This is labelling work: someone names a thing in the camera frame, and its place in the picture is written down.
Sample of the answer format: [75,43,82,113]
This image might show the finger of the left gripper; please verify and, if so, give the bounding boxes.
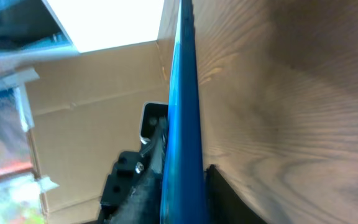
[205,165,267,224]

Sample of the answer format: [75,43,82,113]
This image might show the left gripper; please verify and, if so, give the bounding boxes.
[96,117,167,224]

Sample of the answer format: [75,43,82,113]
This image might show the blue Galaxy smartphone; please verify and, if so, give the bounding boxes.
[160,0,208,224]

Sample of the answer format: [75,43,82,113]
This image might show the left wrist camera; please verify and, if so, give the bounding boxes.
[139,101,168,144]

